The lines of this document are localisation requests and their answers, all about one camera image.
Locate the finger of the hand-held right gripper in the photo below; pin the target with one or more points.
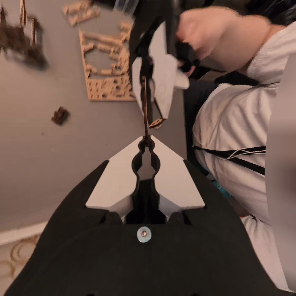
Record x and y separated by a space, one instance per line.
137 78
164 76

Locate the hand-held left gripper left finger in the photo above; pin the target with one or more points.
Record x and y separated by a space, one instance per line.
115 182

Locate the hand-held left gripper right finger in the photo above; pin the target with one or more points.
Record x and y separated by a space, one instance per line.
175 182

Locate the long wooden part with holes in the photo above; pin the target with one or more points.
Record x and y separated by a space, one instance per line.
145 108

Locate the small wooden plate with holes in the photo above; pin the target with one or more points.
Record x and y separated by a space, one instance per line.
154 124

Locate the laser-cut wooden parts sheet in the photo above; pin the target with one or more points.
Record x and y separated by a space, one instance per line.
86 74
81 11

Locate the large dark brown wooden model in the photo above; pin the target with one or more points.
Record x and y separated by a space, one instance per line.
18 39

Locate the person's right hand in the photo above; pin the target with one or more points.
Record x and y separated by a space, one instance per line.
219 34

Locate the teal cloth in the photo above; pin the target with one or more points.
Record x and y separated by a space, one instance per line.
222 189

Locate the person's white clothing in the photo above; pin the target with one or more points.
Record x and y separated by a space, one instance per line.
231 120

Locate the small dark brown wooden assembly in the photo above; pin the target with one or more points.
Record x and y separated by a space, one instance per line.
60 115

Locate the white box with gold rings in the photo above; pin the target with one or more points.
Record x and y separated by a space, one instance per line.
13 233

